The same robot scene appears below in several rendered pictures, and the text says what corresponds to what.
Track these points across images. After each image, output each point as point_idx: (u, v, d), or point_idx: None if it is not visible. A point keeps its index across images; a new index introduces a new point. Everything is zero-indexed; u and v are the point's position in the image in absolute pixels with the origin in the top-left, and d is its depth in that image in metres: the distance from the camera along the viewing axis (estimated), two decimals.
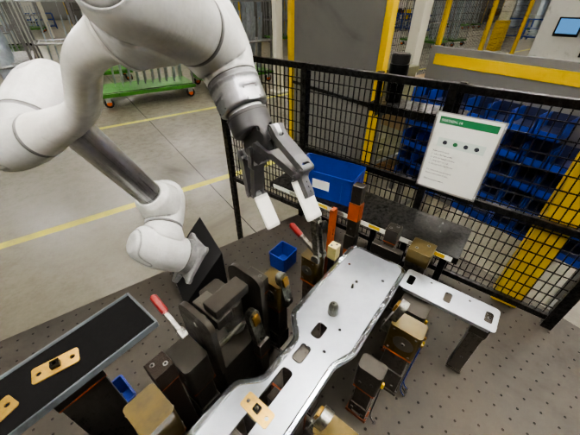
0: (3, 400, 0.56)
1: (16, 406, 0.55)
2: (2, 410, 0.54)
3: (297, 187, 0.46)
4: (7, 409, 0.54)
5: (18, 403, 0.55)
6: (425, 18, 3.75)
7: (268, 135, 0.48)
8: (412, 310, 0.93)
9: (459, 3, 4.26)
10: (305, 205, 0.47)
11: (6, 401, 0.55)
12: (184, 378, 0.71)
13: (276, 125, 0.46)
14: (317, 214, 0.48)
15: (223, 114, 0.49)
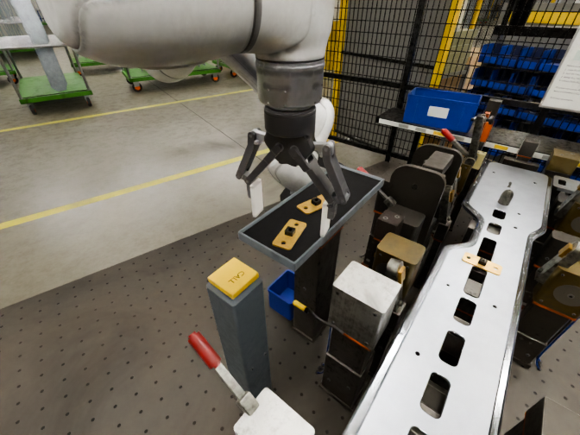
0: (290, 222, 0.58)
1: (306, 225, 0.58)
2: (295, 227, 0.57)
3: (326, 210, 0.47)
4: (299, 226, 0.57)
5: (305, 223, 0.58)
6: None
7: (315, 148, 0.43)
8: None
9: None
10: (325, 224, 0.49)
11: (293, 223, 0.58)
12: (405, 237, 0.73)
13: (332, 147, 0.42)
14: (327, 229, 0.52)
15: (274, 106, 0.38)
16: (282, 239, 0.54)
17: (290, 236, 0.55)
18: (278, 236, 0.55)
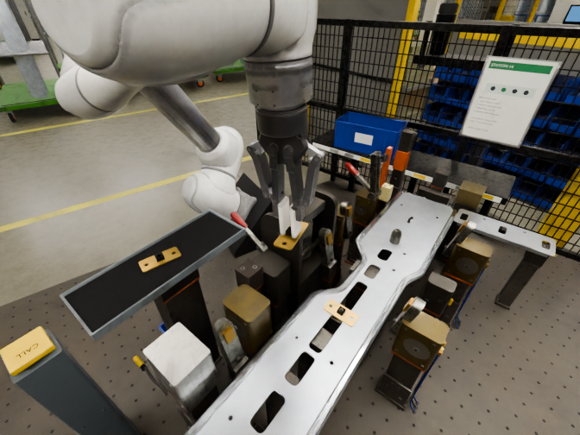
0: None
1: (307, 224, 0.58)
2: None
3: (293, 212, 0.51)
4: (301, 226, 0.57)
5: (307, 223, 0.58)
6: (439, 3, 3.79)
7: (307, 151, 0.43)
8: None
9: None
10: (294, 226, 0.52)
11: None
12: (268, 285, 0.74)
13: (322, 158, 0.43)
14: (299, 230, 0.55)
15: (263, 107, 0.38)
16: (283, 240, 0.54)
17: (291, 236, 0.55)
18: (279, 237, 0.55)
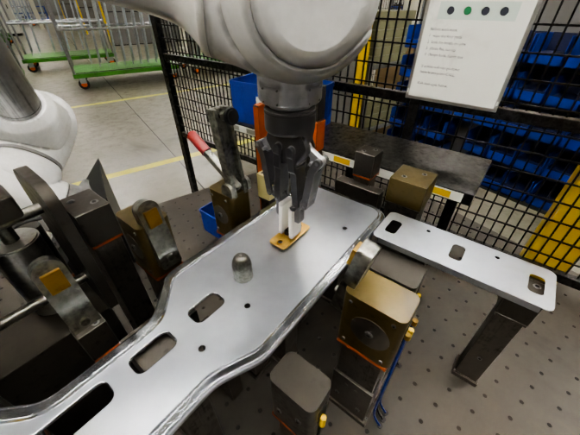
0: None
1: (309, 228, 0.57)
2: None
3: (292, 213, 0.50)
4: (302, 229, 0.57)
5: (309, 226, 0.57)
6: None
7: (309, 154, 0.43)
8: (393, 274, 0.51)
9: None
10: (293, 227, 0.52)
11: None
12: None
13: (323, 164, 0.43)
14: (298, 232, 0.55)
15: (267, 105, 0.38)
16: (280, 238, 0.55)
17: (289, 236, 0.55)
18: (277, 235, 0.55)
